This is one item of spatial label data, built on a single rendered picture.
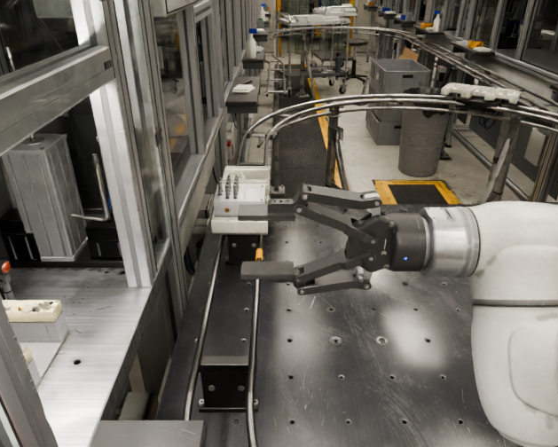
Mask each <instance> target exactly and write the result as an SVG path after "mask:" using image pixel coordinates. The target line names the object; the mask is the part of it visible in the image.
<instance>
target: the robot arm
mask: <svg viewBox="0 0 558 447"><path fill-rule="evenodd" d="M316 203H319V204H325V205H331V206H336V207H342V208H353V209H363V210H364V211H365V212H368V213H369V212H370V213H369V214H367V215H366V216H363V217H362V218H360V219H358V218H356V217H354V216H350V215H347V214H345V215H343V214H341V213H338V212H336V211H333V210H332V209H329V208H325V207H323V206H320V205H319V204H316ZM381 204H382V202H381V198H380V196H379V193H378V192H377V191H369V192H351V191H344V190H339V189H334V188H328V187H322V186H316V185H311V184H301V185H300V187H299V192H298V193H297V194H296V195H295V196H294V198H293V199H271V200H268V204H240V205H239V211H238V221H295V214H297V215H300V216H304V217H306V218H309V219H311V220H313V221H316V222H318V223H321V224H324V225H327V226H329V227H332V228H334V229H336V230H339V231H342V232H343V233H344V234H346V235H347V237H348V239H347V241H346V244H345V247H344V248H341V249H340V250H339V251H338V252H337V253H334V254H331V255H328V256H325V257H322V258H319V259H317V260H315V261H312V262H309V263H306V264H303V265H300V266H297V267H294V262H242V265H241V273H240V278H241V279H268V280H269V281H270V282H291V283H293V286H294V287H295V288H297V293H298V294H299V295H306V294H318V293H324V292H331V291H337V290H343V289H351V288H357V289H364V290H369V289H370V288H371V287H372V285H371V282H370V280H371V277H372V275H373V272H376V271H379V270H383V269H385V270H389V271H419V272H420V273H421V274H422V275H423V276H424V277H455V278H464V277H467V280H468V284H469V288H470V292H471V296H472V303H473V317H472V325H471V347H472V357H473V365H474V371H475V382H476V386H477V390H478V395H479V397H480V401H481V404H482V407H483V410H484V412H485V415H486V416H487V418H488V420H489V422H490V423H491V425H492V426H493V427H494V428H496V429H497V430H498V431H499V433H500V434H501V435H502V436H503V437H505V438H506V439H507V440H509V441H510V442H512V443H516V444H518V445H521V446H523V447H555V446H558V206H557V205H553V204H546V203H538V202H528V201H495V202H487V203H484V204H481V205H478V206H473V207H465V208H464V207H454V208H423V209H422V210H421V211H420V212H419V213H391V214H384V213H382V212H381V208H380V206H381ZM347 257H349V259H347ZM358 266H360V267H362V268H363V270H360V269H357V271H342V272H336V271H339V270H349V269H352V268H355V267H358ZM333 272H335V273H333Z"/></svg>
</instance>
